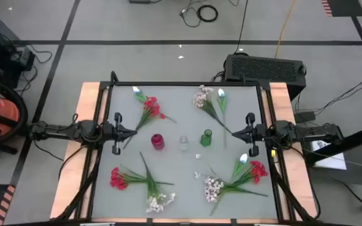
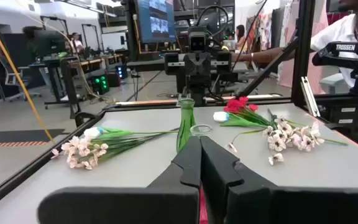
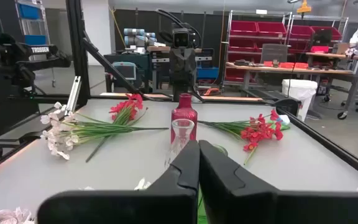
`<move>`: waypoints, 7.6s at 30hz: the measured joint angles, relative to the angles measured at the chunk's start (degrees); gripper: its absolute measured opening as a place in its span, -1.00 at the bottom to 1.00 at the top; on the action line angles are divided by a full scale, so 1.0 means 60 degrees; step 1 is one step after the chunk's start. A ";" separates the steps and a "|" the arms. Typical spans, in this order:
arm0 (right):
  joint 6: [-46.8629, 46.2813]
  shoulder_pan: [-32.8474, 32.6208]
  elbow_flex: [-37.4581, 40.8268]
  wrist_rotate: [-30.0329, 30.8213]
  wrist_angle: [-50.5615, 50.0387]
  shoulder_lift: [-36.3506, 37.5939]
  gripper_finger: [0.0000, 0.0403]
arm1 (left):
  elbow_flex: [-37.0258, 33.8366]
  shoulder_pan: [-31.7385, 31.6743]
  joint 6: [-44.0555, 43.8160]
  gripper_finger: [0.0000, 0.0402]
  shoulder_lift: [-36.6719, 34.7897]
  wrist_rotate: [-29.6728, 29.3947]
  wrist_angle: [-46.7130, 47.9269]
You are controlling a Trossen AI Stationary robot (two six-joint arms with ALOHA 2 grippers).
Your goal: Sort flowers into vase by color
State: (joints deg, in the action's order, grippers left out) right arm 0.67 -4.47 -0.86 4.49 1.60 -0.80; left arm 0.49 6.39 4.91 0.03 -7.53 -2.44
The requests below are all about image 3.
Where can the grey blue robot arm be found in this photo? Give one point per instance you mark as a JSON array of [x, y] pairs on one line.
[[135, 39]]

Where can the long wooden workbench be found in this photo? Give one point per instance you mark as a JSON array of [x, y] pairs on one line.
[[322, 71]]

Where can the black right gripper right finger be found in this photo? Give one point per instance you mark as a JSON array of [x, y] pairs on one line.
[[244, 205]]

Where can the white lined waste bin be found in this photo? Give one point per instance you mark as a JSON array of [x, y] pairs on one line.
[[298, 93]]

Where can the wooden desk on casters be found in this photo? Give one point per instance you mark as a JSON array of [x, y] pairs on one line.
[[325, 55]]

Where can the silver aluminium bracket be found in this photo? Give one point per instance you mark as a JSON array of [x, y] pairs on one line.
[[73, 93]]

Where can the teach pendant screen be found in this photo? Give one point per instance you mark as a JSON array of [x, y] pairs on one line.
[[124, 71]]

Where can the red plastic storage bin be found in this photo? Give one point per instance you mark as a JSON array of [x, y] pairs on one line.
[[301, 32], [241, 44], [334, 32], [243, 28], [271, 29]]

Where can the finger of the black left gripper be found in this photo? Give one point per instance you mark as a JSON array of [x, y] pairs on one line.
[[189, 79], [177, 79]]

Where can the blue plastic box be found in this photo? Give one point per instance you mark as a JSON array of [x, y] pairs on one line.
[[207, 73]]

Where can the yellow ceiling-hung device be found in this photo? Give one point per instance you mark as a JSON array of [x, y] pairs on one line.
[[304, 7]]

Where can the red ribbed glass vase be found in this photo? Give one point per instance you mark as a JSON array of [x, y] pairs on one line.
[[183, 112]]

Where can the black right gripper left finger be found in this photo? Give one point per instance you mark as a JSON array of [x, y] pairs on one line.
[[135, 208]]

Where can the orange hand tool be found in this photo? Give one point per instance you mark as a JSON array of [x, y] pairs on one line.
[[211, 91]]

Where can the green flower stem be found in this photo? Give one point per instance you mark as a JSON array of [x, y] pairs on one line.
[[5, 216]]

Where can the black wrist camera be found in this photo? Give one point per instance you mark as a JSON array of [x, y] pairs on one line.
[[181, 39]]

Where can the clear glass vase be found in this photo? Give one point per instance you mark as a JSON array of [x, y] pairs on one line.
[[179, 146]]

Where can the white veined artificial flower bunch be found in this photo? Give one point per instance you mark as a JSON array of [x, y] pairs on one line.
[[51, 117], [62, 154]]

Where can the dark teal cabinet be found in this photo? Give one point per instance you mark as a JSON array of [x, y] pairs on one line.
[[143, 67]]

